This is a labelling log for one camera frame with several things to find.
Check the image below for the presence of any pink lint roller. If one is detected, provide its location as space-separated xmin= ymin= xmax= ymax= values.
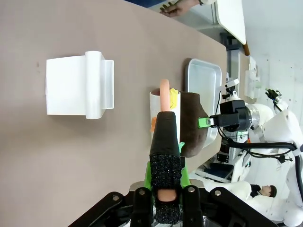
xmin=148 ymin=79 xmax=184 ymax=224

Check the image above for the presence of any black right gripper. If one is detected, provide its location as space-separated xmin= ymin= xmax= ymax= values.
xmin=197 ymin=99 xmax=252 ymax=132

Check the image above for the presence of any brown cloth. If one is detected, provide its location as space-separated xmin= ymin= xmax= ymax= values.
xmin=180 ymin=92 xmax=211 ymax=158

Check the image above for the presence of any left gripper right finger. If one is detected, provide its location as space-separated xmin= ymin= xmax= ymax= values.
xmin=179 ymin=156 xmax=273 ymax=227

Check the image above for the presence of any large white table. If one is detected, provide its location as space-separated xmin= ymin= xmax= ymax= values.
xmin=216 ymin=0 xmax=247 ymax=45

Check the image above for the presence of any person's left hand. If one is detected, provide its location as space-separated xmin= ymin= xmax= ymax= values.
xmin=160 ymin=0 xmax=198 ymax=18

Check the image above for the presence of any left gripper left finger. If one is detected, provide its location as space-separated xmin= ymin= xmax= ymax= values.
xmin=68 ymin=162 xmax=155 ymax=227

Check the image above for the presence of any white folding stand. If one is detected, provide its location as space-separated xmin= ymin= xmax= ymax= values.
xmin=45 ymin=50 xmax=115 ymax=120

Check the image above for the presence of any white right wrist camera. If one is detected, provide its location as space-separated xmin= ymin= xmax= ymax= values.
xmin=222 ymin=77 xmax=240 ymax=100

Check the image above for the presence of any seated person black hair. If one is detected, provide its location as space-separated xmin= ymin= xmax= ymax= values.
xmin=250 ymin=183 xmax=278 ymax=198

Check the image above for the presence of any metal baking tray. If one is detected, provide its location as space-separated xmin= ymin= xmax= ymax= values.
xmin=184 ymin=58 xmax=223 ymax=149

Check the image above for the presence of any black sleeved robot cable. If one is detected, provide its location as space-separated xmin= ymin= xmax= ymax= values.
xmin=219 ymin=129 xmax=299 ymax=164

